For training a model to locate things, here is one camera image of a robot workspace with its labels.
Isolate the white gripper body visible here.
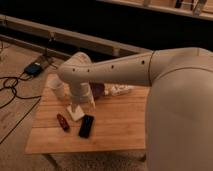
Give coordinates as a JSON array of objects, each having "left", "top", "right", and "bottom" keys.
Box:
[{"left": 69, "top": 83, "right": 95, "bottom": 109}]

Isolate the red pepper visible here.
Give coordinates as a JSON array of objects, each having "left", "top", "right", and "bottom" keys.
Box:
[{"left": 57, "top": 114, "right": 69, "bottom": 131}]

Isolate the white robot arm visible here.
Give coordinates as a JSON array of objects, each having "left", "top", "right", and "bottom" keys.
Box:
[{"left": 58, "top": 48, "right": 213, "bottom": 171}]

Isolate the dark purple object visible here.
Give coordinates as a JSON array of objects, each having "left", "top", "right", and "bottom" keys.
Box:
[{"left": 90, "top": 83, "right": 105, "bottom": 99}]

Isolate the white square block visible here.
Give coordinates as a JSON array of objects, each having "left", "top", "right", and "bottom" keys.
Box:
[{"left": 67, "top": 106, "right": 85, "bottom": 121}]

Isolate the black rectangular remote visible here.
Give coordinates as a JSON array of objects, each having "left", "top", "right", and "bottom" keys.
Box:
[{"left": 79, "top": 115, "right": 94, "bottom": 138}]

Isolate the wooden table board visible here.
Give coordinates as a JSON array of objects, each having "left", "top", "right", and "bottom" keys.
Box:
[{"left": 25, "top": 73, "right": 150, "bottom": 155}]

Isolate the black power adapter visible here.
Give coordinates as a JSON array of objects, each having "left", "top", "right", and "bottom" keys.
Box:
[{"left": 24, "top": 63, "right": 42, "bottom": 76}]

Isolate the long metal rail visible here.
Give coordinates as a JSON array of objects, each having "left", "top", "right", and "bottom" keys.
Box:
[{"left": 0, "top": 14, "right": 149, "bottom": 57}]

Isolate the black floor cable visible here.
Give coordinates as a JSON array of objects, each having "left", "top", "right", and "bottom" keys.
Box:
[{"left": 0, "top": 72, "right": 43, "bottom": 145}]

